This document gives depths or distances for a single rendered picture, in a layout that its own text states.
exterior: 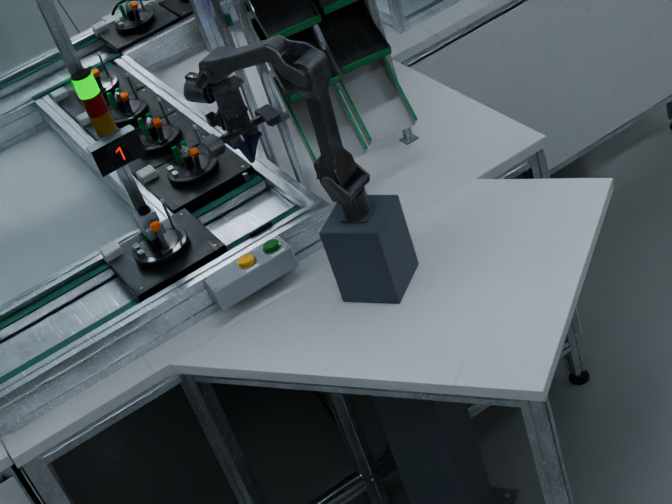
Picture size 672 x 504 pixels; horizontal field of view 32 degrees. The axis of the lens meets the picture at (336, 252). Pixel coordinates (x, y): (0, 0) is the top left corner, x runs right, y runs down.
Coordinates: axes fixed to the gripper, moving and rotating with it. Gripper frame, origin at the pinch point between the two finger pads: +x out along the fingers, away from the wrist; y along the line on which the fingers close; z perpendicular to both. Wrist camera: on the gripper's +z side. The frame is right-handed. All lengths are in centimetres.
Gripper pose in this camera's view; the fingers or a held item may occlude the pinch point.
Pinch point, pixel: (247, 149)
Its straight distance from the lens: 262.9
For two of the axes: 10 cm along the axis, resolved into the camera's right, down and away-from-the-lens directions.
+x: 2.6, 7.7, 5.8
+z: -5.0, -4.1, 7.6
